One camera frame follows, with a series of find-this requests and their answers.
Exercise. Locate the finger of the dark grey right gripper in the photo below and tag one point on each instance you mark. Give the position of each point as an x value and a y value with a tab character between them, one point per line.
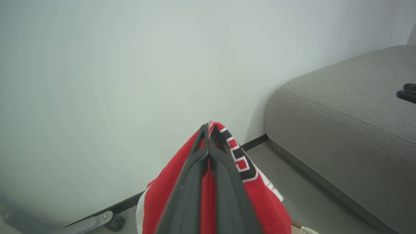
408	96
410	87

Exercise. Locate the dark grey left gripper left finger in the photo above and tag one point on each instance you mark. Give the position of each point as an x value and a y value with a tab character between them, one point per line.
187	195

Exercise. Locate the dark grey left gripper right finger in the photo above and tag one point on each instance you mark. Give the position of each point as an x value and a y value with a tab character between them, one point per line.
230	201

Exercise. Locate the red jersey with white band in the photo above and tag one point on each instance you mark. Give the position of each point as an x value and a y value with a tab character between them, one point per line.
162	195

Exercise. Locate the grey fabric sofa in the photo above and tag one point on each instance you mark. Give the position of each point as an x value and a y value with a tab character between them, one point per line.
341	130

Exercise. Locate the black caster wheel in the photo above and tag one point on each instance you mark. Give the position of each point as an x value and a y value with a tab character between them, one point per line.
115	223

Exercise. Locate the grey metal base leg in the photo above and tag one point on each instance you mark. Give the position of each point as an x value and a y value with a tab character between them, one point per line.
84	224

